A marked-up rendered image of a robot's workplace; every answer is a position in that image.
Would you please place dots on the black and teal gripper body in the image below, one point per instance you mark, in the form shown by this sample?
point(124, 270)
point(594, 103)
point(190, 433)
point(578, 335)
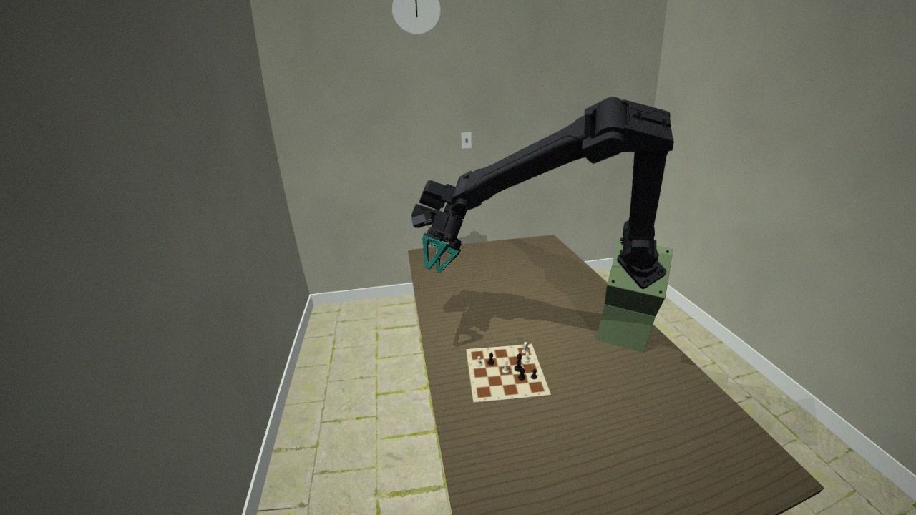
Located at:
point(450, 232)

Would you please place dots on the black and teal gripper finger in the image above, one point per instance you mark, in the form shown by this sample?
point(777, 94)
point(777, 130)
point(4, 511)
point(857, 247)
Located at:
point(451, 251)
point(442, 248)

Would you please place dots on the brown and cream chessboard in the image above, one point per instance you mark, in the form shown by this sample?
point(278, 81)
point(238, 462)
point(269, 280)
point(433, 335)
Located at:
point(490, 384)

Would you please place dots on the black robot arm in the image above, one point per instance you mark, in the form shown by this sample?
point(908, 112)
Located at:
point(641, 129)

